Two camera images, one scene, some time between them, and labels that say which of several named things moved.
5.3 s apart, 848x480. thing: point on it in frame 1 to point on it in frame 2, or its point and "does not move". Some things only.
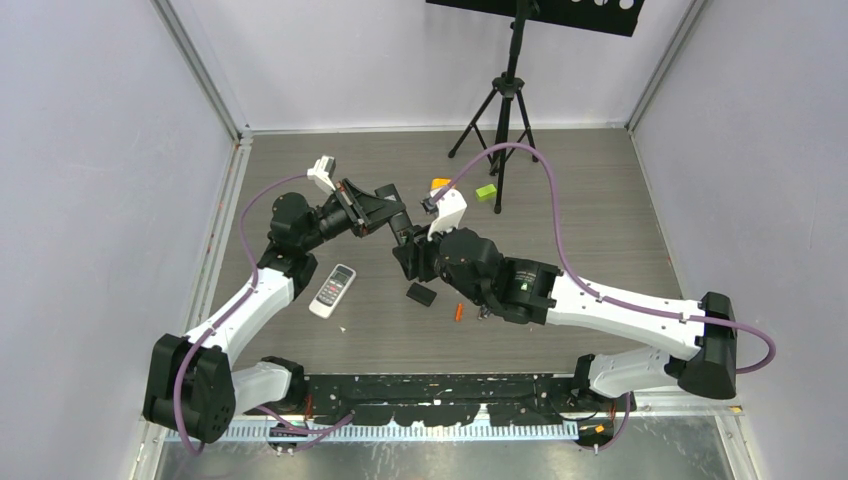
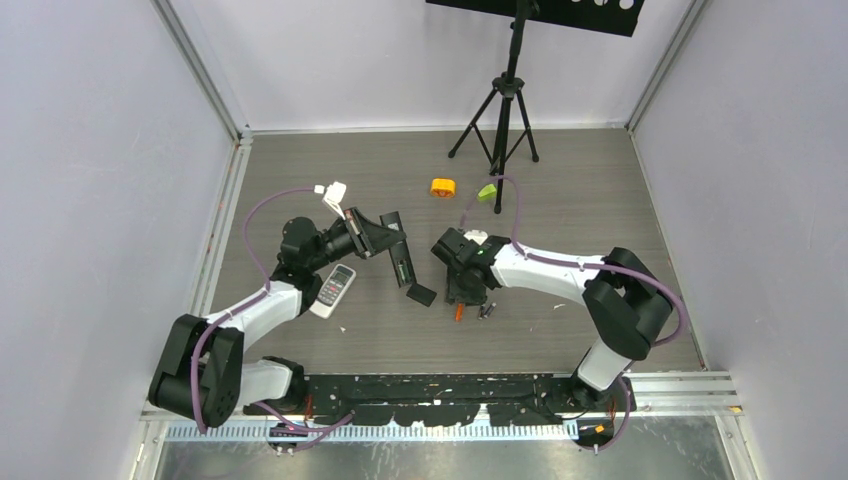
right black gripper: [414, 255] to [455, 294]
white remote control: [332, 292] does not move
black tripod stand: [502, 124] does not move
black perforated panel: [583, 14] does not move
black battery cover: [421, 294] does not move
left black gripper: [364, 211] to [367, 237]
